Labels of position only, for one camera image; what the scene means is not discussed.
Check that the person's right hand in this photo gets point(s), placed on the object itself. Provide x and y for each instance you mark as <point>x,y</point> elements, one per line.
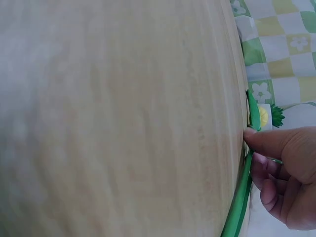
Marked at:
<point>296,177</point>

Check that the green rimmed plate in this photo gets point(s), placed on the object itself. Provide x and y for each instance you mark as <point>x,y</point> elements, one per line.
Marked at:
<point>254,111</point>

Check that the yellow toy pineapple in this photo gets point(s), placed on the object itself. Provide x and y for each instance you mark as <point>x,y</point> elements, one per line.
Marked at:
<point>263,116</point>

